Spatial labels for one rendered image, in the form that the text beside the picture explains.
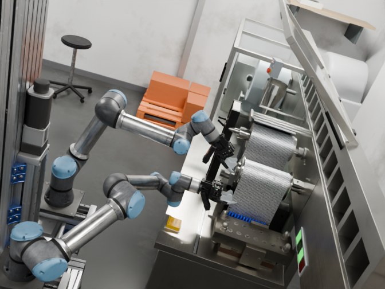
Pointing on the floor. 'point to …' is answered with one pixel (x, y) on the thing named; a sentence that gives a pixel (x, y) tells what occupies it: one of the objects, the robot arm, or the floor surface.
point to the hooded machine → (348, 80)
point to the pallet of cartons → (172, 100)
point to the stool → (77, 42)
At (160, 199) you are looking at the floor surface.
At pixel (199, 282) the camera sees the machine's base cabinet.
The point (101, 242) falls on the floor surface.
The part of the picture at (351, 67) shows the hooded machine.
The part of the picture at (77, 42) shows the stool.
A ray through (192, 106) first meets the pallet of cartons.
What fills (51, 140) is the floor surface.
